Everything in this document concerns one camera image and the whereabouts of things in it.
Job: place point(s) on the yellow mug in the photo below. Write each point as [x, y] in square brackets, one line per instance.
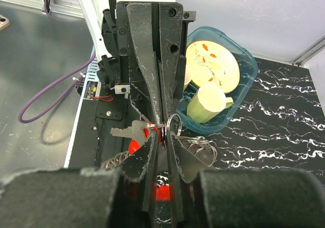
[187, 77]

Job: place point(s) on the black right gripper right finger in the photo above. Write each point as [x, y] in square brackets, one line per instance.
[203, 196]

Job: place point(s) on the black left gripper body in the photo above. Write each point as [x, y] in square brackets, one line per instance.
[120, 66]

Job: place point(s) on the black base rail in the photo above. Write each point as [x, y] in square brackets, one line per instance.
[91, 142]

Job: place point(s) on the teal plastic bin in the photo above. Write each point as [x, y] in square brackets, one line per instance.
[248, 72]

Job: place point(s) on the silver metal key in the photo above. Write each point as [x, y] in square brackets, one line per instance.
[134, 132]

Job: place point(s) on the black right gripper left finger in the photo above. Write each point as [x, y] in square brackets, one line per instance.
[86, 197]

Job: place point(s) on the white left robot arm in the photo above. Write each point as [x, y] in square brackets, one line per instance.
[93, 14]

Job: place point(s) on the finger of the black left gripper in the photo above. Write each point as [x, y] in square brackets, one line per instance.
[171, 64]
[140, 25]

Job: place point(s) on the pale green cup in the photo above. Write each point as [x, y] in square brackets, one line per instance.
[208, 101]

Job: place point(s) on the cream floral plate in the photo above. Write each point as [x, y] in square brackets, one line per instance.
[211, 63]

